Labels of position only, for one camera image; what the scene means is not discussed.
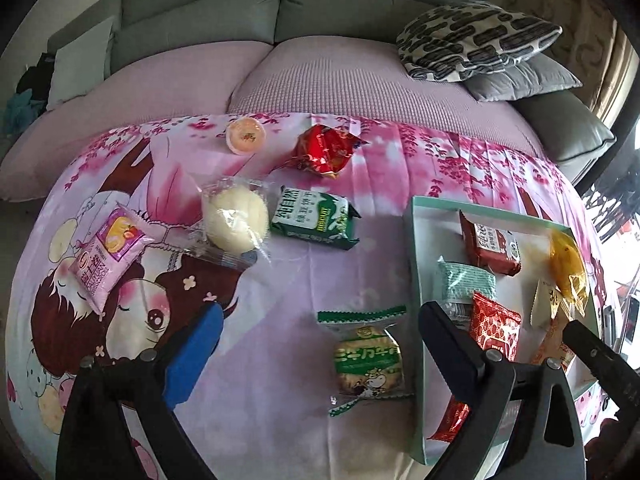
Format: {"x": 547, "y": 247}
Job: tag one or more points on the green round cracker pack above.
{"x": 367, "y": 358}

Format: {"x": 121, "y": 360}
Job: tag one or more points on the round white bun in wrapper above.
{"x": 235, "y": 220}

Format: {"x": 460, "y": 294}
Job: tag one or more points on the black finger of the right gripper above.
{"x": 617, "y": 379}

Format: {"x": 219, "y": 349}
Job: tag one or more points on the grey sofa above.
{"x": 570, "y": 134}

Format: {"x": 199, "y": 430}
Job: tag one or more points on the shiny red snack bag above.
{"x": 324, "y": 151}

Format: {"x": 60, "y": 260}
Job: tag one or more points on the teal cloth on sofa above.
{"x": 21, "y": 111}

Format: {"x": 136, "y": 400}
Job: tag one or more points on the green foil snack pack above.
{"x": 454, "y": 285}

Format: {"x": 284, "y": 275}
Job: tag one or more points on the red patterned snack pack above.
{"x": 494, "y": 326}

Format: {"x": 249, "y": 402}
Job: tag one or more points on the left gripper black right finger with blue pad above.
{"x": 546, "y": 441}

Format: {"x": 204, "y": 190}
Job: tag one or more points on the pink cartoon printed tablecloth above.
{"x": 260, "y": 408}

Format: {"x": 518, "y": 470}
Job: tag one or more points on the light grey cushion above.
{"x": 82, "y": 64}

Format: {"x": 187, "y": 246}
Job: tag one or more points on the yellow cake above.
{"x": 568, "y": 270}

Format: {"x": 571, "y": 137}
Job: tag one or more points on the grey satin pillow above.
{"x": 533, "y": 77}

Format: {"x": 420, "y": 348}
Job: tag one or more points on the green white biscuit pack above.
{"x": 315, "y": 217}

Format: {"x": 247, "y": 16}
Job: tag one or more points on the pink cake roll packet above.
{"x": 109, "y": 254}

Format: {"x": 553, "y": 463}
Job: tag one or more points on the small gold triangular snack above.
{"x": 547, "y": 301}

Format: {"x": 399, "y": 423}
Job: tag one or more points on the orange jelly cup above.
{"x": 245, "y": 136}

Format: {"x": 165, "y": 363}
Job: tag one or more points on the black white patterned pillow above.
{"x": 455, "y": 42}

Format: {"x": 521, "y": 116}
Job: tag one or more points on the beige red snack pack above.
{"x": 552, "y": 346}

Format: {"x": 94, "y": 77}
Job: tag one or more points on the pink knitted seat cover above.
{"x": 317, "y": 74}

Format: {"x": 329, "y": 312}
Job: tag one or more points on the red white milk biscuit pack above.
{"x": 491, "y": 249}

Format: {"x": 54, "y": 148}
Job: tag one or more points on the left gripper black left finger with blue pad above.
{"x": 95, "y": 442}

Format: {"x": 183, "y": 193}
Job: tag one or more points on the teal rimmed white tray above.
{"x": 434, "y": 232}

